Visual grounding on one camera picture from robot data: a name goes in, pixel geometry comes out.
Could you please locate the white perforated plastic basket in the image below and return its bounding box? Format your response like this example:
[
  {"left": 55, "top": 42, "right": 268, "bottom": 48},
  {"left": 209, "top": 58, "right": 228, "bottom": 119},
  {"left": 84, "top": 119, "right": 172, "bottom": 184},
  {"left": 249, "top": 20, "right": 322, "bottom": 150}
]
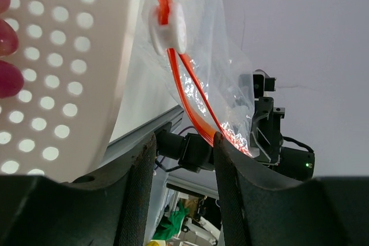
[{"left": 1, "top": 0, "right": 140, "bottom": 182}]

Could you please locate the red grape bunch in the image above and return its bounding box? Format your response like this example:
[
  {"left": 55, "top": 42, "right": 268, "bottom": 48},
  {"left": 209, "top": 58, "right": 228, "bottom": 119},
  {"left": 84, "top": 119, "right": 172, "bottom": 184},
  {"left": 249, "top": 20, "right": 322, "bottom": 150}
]
[{"left": 1, "top": 17, "right": 24, "bottom": 99}]

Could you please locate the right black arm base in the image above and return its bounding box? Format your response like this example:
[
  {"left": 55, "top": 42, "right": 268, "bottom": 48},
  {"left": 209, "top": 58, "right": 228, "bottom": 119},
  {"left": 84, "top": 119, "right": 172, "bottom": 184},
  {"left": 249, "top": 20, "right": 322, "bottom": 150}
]
[{"left": 155, "top": 130, "right": 215, "bottom": 173}]

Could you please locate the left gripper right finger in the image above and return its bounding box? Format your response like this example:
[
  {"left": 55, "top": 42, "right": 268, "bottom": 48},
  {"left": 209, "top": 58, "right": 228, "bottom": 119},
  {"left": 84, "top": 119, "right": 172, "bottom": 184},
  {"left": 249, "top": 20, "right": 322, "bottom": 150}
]
[{"left": 213, "top": 133, "right": 368, "bottom": 245}]

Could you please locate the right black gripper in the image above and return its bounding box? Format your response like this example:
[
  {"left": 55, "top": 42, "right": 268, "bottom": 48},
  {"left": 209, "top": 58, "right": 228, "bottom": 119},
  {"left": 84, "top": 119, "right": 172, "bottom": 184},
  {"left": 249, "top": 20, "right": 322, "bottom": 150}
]
[{"left": 239, "top": 70, "right": 285, "bottom": 166}]

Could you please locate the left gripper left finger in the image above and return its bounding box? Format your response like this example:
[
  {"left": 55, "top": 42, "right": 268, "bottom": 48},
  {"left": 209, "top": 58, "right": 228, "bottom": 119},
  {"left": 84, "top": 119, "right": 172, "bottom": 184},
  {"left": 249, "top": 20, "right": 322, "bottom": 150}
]
[{"left": 1, "top": 134, "right": 156, "bottom": 245}]

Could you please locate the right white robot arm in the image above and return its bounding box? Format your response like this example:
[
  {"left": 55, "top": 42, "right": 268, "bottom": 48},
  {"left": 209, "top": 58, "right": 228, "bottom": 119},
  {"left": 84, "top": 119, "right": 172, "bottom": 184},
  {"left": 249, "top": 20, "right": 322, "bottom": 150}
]
[{"left": 238, "top": 69, "right": 315, "bottom": 181}]

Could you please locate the aluminium mounting rail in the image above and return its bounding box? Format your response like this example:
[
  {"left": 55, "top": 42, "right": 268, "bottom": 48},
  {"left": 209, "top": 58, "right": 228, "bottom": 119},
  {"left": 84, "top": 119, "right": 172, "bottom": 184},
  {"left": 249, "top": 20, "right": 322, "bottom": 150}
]
[{"left": 103, "top": 105, "right": 184, "bottom": 161}]

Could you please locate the clear zip top bag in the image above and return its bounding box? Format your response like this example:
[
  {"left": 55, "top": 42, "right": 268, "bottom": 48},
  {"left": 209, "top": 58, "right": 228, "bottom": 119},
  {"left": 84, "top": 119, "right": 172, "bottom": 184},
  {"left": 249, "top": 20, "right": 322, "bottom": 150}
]
[{"left": 134, "top": 0, "right": 259, "bottom": 158}]

